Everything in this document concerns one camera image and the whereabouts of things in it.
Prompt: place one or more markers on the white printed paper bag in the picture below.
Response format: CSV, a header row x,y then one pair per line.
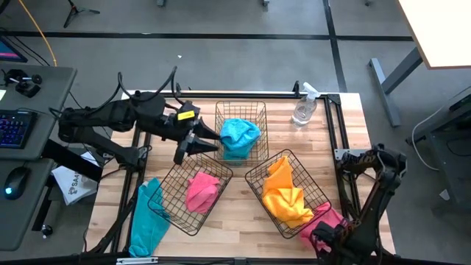
x,y
73,184

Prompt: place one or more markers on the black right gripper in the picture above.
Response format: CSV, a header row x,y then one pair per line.
x,y
335,233

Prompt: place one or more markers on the white table top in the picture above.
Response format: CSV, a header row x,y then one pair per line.
x,y
438,29

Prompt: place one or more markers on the black clamp device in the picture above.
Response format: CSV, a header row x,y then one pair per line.
x,y
24,82

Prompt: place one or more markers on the pink microfiber towel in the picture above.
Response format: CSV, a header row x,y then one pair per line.
x,y
202,191
333,219

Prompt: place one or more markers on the black aluminium table frame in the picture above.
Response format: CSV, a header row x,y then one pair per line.
x,y
239,95

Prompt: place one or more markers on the grey table leg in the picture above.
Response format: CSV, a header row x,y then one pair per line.
x,y
386,92

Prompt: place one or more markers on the clear plastic spray bottle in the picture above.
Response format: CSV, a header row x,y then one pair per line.
x,y
303,108

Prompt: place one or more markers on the black round knob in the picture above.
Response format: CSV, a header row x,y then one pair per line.
x,y
46,230

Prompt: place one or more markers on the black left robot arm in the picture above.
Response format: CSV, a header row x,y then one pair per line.
x,y
110,116

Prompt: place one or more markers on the computer monitor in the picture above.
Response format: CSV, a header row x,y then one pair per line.
x,y
9,51

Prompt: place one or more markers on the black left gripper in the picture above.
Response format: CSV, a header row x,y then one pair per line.
x,y
182,123

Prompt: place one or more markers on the silver metal bracket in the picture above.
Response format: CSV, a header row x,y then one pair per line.
x,y
136,261

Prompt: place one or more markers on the black tripod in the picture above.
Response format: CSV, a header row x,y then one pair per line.
x,y
75,10

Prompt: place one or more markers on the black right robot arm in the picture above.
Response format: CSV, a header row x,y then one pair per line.
x,y
382,191

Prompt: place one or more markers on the black backlit keyboard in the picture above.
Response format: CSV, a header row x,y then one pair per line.
x,y
14,129

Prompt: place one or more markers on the black computer mouse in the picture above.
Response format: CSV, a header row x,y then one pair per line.
x,y
16,182

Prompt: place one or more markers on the grey desk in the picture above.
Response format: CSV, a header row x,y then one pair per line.
x,y
37,92

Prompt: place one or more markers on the silver mounting plate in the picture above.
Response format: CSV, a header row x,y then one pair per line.
x,y
340,151

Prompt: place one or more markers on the grey cart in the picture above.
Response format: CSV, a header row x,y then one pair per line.
x,y
452,121

